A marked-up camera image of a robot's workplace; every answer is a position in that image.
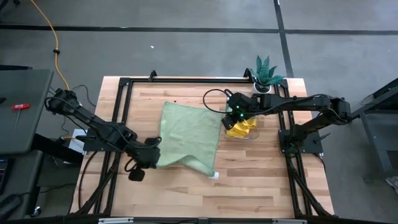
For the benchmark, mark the silver metal bracket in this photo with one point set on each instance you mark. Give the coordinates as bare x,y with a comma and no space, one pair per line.
115,221
289,221

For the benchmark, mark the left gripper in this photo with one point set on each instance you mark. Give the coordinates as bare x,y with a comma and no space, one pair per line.
149,157

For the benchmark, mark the white box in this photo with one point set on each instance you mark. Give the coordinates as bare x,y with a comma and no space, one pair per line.
76,144

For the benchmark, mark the black metal cart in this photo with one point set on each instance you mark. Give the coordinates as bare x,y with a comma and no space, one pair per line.
377,146

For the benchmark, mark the white paper tag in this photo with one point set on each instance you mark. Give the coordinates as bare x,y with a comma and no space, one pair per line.
214,176

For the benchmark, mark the green plant in white pot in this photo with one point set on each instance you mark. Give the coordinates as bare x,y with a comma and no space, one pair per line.
263,74

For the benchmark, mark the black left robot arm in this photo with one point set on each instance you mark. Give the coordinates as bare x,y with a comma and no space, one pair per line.
93,123

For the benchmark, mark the black aluminium table frame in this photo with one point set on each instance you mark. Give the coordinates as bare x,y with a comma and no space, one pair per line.
202,80

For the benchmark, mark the dark grey side table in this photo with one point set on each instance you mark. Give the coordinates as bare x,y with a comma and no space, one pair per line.
31,90

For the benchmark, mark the clear plastic bin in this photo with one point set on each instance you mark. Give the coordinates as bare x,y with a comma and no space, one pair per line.
255,135

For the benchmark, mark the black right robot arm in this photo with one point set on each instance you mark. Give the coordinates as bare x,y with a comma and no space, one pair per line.
295,102

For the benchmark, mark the black caster wheel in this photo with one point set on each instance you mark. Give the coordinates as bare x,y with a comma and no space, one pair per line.
36,212

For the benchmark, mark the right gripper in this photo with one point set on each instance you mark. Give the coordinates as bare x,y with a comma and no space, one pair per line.
236,107

